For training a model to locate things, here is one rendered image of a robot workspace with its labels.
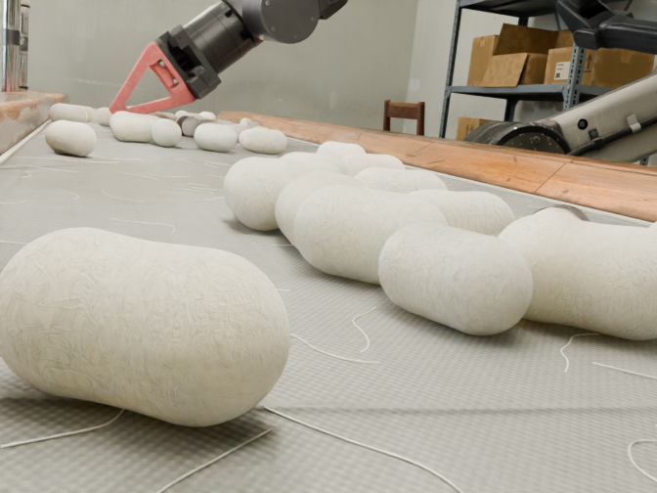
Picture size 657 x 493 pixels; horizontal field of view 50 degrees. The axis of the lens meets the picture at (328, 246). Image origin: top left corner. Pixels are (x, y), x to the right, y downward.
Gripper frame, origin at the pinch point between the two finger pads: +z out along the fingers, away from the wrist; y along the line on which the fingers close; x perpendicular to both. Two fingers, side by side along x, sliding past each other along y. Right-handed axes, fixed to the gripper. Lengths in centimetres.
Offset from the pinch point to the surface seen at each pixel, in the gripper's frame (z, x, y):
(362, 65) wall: -174, 93, -426
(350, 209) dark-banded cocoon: -1, 2, 59
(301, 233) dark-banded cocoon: 0, 2, 59
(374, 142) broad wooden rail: -18.0, 16.7, 6.9
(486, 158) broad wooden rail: -18.1, 16.7, 28.0
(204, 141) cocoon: -3.0, 4.6, 19.2
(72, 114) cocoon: 3.8, -2.2, 0.5
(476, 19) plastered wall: -219, 95, -329
